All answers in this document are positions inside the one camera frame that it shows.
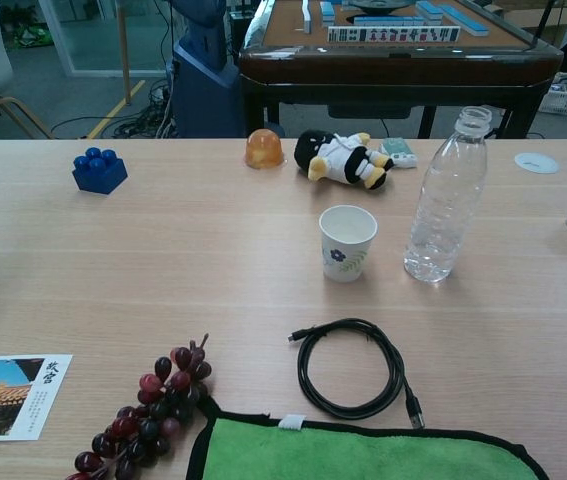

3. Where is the blue toy building brick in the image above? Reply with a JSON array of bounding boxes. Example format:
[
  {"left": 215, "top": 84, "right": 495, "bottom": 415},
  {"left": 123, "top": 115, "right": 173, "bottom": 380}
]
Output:
[{"left": 71, "top": 146, "right": 129, "bottom": 194}]

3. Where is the coiled black USB cable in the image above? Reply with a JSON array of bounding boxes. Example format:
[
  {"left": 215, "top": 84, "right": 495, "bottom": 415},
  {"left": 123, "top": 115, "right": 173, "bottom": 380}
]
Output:
[{"left": 286, "top": 318, "right": 427, "bottom": 430}]

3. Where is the face-up mahjong tile row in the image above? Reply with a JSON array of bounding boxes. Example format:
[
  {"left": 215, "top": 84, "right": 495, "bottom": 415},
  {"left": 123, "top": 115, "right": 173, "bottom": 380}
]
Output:
[{"left": 327, "top": 25, "right": 462, "bottom": 44}]

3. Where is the orange jelly dome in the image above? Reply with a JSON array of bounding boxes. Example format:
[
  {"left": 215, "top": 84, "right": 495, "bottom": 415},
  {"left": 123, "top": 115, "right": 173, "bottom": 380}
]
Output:
[{"left": 243, "top": 127, "right": 287, "bottom": 171}]

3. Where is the brown cardboard box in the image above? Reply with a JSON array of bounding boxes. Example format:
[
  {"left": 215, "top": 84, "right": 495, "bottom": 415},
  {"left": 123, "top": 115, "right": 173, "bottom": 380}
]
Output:
[{"left": 492, "top": 0, "right": 567, "bottom": 31}]

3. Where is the dark wooden mahjong table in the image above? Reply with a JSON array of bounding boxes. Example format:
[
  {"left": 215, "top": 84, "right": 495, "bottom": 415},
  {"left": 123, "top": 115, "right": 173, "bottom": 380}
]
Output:
[{"left": 237, "top": 0, "right": 564, "bottom": 140}]

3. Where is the green white tissue pack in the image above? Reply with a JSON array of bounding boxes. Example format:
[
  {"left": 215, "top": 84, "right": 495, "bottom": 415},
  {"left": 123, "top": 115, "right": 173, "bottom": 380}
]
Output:
[{"left": 379, "top": 138, "right": 419, "bottom": 170}]

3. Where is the transparent plastic water bottle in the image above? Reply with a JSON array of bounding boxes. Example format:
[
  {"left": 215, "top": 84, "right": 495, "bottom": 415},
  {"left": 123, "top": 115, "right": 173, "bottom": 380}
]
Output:
[{"left": 402, "top": 105, "right": 493, "bottom": 285}]

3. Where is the palace roof postcard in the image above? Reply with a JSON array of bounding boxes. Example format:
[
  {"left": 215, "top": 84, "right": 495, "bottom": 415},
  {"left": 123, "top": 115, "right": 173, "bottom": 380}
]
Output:
[{"left": 0, "top": 353, "right": 74, "bottom": 444}]

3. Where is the wooden post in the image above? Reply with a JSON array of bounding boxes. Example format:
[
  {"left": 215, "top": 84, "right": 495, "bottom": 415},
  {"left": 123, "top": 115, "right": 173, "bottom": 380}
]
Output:
[{"left": 115, "top": 0, "right": 134, "bottom": 105}]

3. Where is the black floor cable tangle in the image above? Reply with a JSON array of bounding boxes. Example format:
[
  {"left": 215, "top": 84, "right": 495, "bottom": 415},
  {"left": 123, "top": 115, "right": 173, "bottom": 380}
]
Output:
[{"left": 52, "top": 79, "right": 179, "bottom": 139}]

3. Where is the white paper cup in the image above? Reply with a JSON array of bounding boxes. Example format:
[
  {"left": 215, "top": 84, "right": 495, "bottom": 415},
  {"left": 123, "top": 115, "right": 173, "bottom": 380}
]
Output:
[{"left": 318, "top": 204, "right": 379, "bottom": 284}]

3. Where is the green microfibre cloth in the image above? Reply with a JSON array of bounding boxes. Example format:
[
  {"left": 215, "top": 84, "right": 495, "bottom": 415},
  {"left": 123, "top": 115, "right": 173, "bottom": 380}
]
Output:
[{"left": 185, "top": 397, "right": 550, "bottom": 480}]

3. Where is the purple plastic grape bunch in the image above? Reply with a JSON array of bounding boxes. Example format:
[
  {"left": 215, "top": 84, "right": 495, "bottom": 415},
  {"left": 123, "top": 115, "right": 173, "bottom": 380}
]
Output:
[{"left": 65, "top": 333, "right": 213, "bottom": 480}]

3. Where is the blue machine base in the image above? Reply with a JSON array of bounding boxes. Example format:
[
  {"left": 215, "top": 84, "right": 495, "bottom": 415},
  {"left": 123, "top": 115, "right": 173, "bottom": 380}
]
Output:
[{"left": 167, "top": 0, "right": 244, "bottom": 139}]

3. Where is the black white penguin plush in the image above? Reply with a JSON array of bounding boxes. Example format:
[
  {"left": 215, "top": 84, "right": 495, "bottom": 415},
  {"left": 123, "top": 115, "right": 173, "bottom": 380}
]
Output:
[{"left": 294, "top": 128, "right": 395, "bottom": 191}]

